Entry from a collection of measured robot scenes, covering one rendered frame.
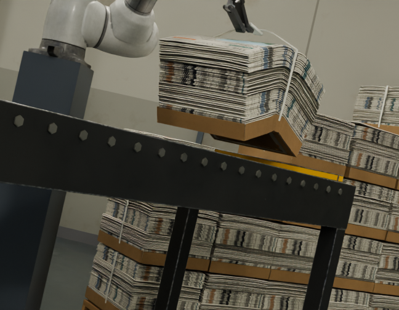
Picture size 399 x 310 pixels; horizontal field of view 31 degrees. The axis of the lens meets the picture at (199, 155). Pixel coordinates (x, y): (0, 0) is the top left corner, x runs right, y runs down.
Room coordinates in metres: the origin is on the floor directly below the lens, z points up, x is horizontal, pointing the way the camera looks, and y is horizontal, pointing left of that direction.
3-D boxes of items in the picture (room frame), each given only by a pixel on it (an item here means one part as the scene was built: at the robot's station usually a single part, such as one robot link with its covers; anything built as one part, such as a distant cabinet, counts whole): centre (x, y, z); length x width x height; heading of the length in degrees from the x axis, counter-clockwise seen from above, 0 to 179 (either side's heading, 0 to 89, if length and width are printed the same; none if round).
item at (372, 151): (3.21, -0.63, 0.95); 0.38 x 0.29 x 0.23; 33
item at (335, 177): (2.11, -0.22, 0.81); 0.43 x 0.03 x 0.02; 51
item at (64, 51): (2.48, 0.54, 1.03); 0.22 x 0.18 x 0.06; 175
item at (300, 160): (3.05, -0.38, 0.86); 0.38 x 0.29 x 0.04; 31
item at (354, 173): (3.21, -0.63, 0.86); 0.38 x 0.29 x 0.04; 33
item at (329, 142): (3.06, -0.38, 0.95); 0.38 x 0.29 x 0.23; 31
